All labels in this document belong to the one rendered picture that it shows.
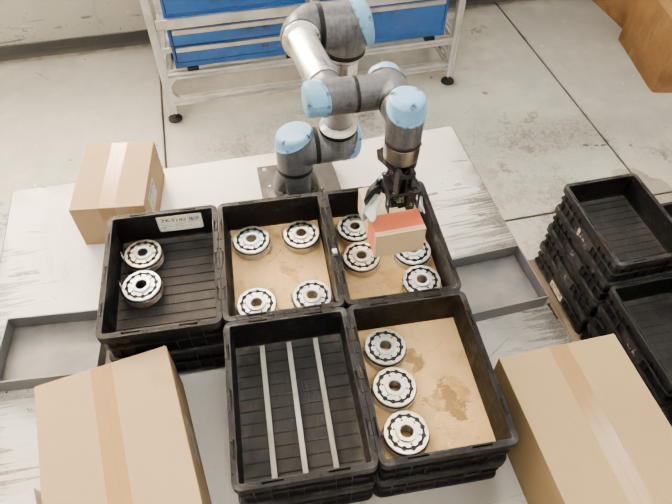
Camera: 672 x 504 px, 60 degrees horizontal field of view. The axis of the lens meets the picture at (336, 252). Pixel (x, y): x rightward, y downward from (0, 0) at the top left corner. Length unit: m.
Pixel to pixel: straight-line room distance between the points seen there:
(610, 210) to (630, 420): 1.17
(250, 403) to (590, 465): 0.75
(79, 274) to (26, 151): 1.79
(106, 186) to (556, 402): 1.40
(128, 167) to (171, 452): 0.98
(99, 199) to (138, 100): 1.93
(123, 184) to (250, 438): 0.91
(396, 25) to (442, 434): 2.53
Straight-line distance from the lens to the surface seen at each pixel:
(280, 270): 1.62
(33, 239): 2.10
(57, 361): 1.78
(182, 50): 3.31
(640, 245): 2.39
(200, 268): 1.67
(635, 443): 1.45
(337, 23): 1.54
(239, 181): 2.07
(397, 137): 1.16
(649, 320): 2.34
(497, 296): 1.78
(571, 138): 3.56
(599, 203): 2.48
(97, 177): 1.97
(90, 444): 1.40
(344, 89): 1.19
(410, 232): 1.34
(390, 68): 1.25
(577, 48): 4.35
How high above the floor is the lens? 2.12
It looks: 51 degrees down
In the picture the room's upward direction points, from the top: straight up
